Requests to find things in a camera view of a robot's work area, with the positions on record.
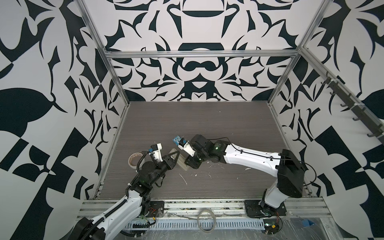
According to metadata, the blue tape piece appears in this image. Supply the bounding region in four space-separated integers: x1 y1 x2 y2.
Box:
302 219 315 228

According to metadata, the white remote control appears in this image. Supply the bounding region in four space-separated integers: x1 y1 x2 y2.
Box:
170 148 190 171

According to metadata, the white slotted cable duct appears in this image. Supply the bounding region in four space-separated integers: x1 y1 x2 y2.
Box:
124 219 264 231

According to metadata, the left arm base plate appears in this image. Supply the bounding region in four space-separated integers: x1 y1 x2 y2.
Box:
145 201 165 218

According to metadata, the wall hook rail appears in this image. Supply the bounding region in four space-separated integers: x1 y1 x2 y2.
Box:
320 72 384 145

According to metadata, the blue owl toy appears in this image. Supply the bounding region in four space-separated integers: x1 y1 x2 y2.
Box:
173 136 182 146

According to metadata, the small green circuit board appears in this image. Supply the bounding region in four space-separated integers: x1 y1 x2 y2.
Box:
262 218 283 236

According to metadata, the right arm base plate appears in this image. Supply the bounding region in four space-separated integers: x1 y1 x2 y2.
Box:
244 200 287 219

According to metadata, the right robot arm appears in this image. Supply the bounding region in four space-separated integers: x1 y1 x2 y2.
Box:
174 135 306 215

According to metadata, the beige tape roll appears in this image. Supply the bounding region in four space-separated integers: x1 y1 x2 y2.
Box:
128 152 143 169

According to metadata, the coiled grey cable loop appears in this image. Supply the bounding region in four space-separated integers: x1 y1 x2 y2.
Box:
196 208 217 233

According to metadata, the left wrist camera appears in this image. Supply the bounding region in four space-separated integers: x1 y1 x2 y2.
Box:
149 143 163 163

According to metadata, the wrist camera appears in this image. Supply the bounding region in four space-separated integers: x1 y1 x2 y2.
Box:
178 138 196 157
149 143 163 163

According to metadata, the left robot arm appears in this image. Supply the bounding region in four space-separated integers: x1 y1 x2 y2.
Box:
69 151 180 240

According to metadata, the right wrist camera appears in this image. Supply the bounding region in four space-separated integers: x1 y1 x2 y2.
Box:
178 138 196 157

